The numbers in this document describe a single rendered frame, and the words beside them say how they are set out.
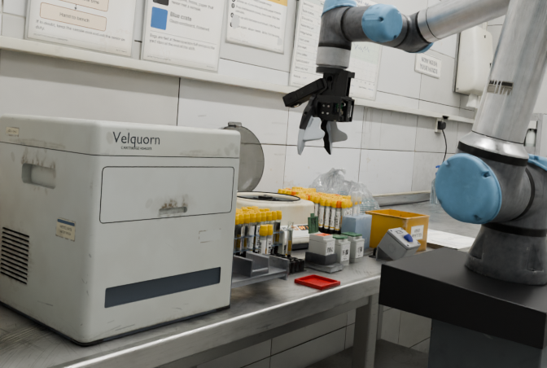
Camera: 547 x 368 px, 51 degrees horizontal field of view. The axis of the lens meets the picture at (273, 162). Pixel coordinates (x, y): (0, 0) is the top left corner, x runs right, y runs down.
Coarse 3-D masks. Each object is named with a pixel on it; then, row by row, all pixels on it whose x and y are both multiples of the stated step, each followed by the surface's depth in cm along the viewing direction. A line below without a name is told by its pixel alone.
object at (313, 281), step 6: (306, 276) 120; (312, 276) 121; (318, 276) 121; (294, 282) 117; (300, 282) 116; (306, 282) 115; (312, 282) 118; (318, 282) 118; (324, 282) 118; (330, 282) 119; (336, 282) 117; (318, 288) 113; (324, 288) 113
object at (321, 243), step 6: (312, 234) 131; (318, 234) 131; (324, 234) 132; (330, 234) 132; (312, 240) 131; (318, 240) 130; (324, 240) 129; (330, 240) 130; (312, 246) 131; (318, 246) 130; (324, 246) 129; (330, 246) 130; (318, 252) 130; (324, 252) 129; (330, 252) 130
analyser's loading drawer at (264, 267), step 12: (252, 252) 109; (240, 264) 104; (252, 264) 103; (264, 264) 107; (276, 264) 112; (288, 264) 110; (240, 276) 103; (252, 276) 103; (264, 276) 105; (276, 276) 108
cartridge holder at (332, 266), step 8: (312, 256) 130; (320, 256) 129; (328, 256) 129; (336, 256) 132; (304, 264) 131; (312, 264) 130; (320, 264) 129; (328, 264) 129; (336, 264) 131; (328, 272) 127
